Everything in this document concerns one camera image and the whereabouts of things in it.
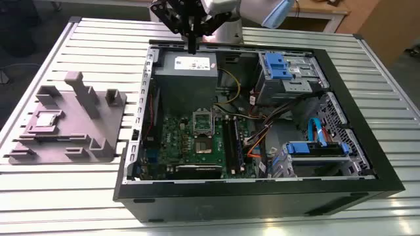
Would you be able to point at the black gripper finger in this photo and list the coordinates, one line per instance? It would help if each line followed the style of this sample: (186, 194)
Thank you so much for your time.
(166, 22)
(213, 24)

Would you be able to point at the silver CPU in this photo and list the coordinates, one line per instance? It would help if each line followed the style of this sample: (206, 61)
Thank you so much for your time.
(45, 120)

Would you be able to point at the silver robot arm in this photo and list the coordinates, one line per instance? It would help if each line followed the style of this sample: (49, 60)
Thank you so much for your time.
(228, 32)

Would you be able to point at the blue disk carrier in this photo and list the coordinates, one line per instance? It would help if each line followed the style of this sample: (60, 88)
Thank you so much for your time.
(277, 66)

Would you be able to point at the grey power supply unit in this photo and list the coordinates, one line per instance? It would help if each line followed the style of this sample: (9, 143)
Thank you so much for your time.
(182, 86)

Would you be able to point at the wooden desk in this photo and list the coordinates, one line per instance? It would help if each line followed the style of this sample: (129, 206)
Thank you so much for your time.
(321, 8)

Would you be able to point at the silver drive cage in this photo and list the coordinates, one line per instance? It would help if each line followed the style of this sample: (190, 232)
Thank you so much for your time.
(294, 86)

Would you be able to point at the black office chair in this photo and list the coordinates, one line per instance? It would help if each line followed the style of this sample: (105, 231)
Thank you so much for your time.
(18, 37)

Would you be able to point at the green motherboard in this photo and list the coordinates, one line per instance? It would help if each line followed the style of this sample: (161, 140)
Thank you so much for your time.
(173, 137)

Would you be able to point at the black RAM slot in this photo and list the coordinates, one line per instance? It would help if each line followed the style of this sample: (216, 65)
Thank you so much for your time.
(225, 145)
(238, 147)

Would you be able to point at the grey parts rack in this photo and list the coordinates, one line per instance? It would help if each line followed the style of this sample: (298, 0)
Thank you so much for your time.
(74, 127)

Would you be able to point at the brown wooden cabinet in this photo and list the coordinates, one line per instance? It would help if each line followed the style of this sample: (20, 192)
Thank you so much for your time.
(386, 24)

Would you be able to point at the hard disk in blue carrier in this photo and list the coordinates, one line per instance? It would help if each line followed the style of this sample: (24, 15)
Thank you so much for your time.
(300, 148)

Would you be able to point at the RAM stick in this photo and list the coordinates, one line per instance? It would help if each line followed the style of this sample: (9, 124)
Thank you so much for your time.
(49, 138)

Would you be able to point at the black graphics card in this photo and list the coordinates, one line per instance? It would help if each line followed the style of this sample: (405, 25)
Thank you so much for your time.
(196, 170)

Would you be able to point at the silver disk bay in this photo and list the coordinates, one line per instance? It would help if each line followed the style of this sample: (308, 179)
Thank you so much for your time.
(314, 159)

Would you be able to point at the black PC case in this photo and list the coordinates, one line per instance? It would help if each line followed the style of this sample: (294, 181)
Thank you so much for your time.
(229, 201)

